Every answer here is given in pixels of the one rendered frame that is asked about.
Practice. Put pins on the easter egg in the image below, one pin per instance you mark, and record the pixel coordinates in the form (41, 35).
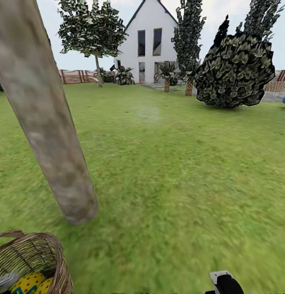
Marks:
(43, 288)
(28, 284)

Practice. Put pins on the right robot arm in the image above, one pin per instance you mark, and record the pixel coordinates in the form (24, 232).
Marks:
(224, 283)

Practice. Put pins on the wicker basket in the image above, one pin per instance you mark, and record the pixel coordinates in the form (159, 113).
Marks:
(62, 282)

